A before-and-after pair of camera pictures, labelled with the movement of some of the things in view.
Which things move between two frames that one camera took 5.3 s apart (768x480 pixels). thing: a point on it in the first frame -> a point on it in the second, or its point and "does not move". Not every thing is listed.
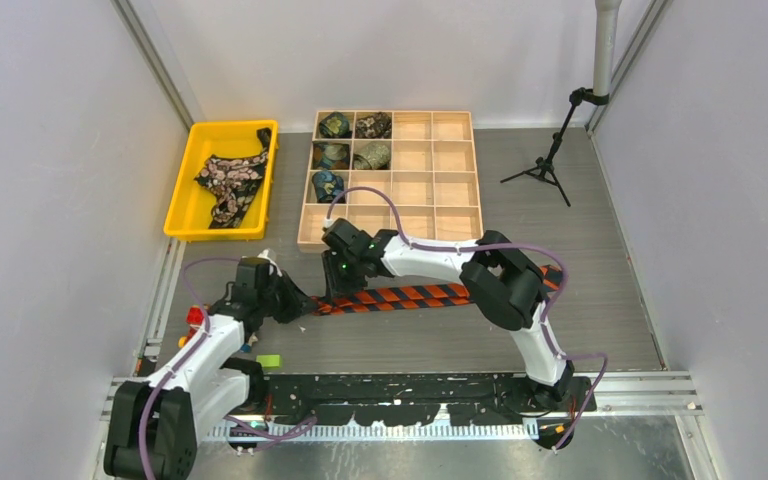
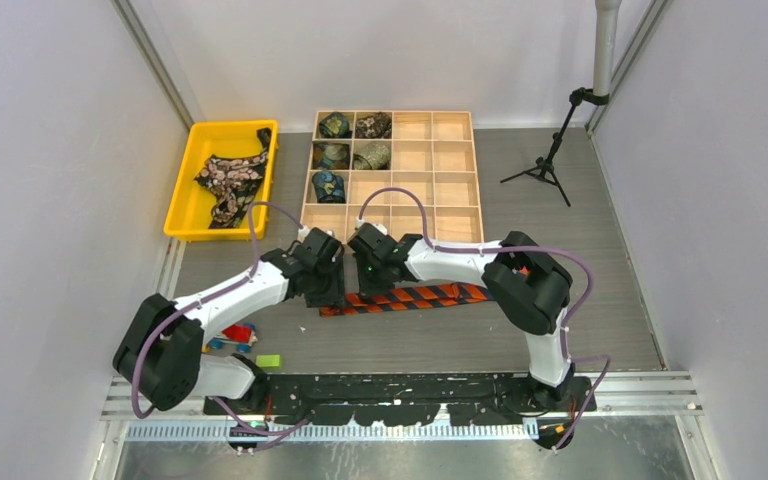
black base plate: (414, 398) does not move
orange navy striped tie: (408, 295) does not move
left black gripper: (298, 305) -> (335, 293)
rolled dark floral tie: (377, 126) does not move
